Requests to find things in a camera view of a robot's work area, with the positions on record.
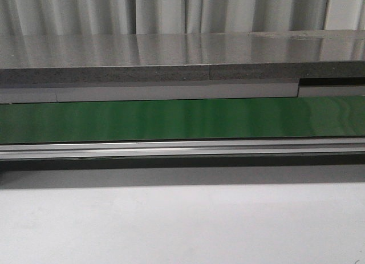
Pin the green conveyor belt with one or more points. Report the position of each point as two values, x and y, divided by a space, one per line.
182 119

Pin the grey stone counter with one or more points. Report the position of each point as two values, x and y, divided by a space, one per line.
69 68

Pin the white curtain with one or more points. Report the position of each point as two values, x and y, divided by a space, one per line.
90 17

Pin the aluminium conveyor frame rail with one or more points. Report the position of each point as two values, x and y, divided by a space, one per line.
181 148

